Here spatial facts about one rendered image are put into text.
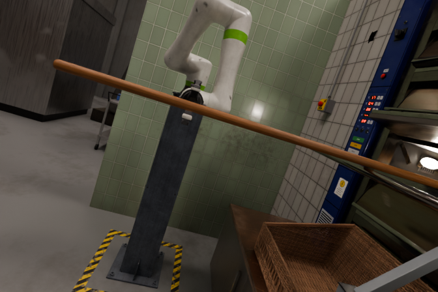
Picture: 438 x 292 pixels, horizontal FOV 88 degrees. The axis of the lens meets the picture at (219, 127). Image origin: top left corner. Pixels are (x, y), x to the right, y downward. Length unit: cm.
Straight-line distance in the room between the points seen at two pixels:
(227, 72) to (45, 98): 382
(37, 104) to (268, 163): 374
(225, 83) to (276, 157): 128
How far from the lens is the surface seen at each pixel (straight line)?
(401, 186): 84
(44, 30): 463
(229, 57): 108
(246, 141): 207
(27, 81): 471
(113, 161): 219
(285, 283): 102
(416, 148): 160
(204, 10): 111
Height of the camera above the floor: 123
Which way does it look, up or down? 6 degrees down
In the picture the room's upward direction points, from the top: 19 degrees clockwise
